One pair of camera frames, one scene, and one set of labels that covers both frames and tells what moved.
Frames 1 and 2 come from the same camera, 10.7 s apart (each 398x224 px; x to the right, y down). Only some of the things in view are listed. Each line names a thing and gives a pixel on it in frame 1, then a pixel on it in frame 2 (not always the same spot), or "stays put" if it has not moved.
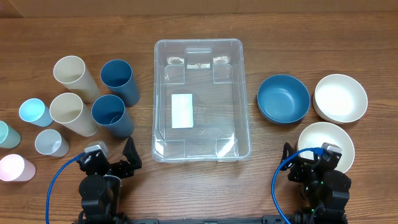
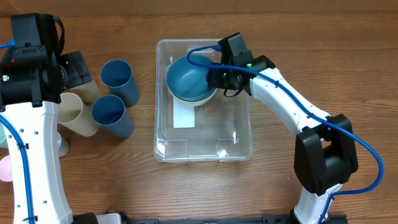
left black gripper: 132,155 to 79,72
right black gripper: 300,172 to 212,74
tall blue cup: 118,75 stays put
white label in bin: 182,111 stays put
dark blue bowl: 283,99 to 189,82
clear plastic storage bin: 200,111 stays put
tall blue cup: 109,112 stays put
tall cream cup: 68,109 stays put
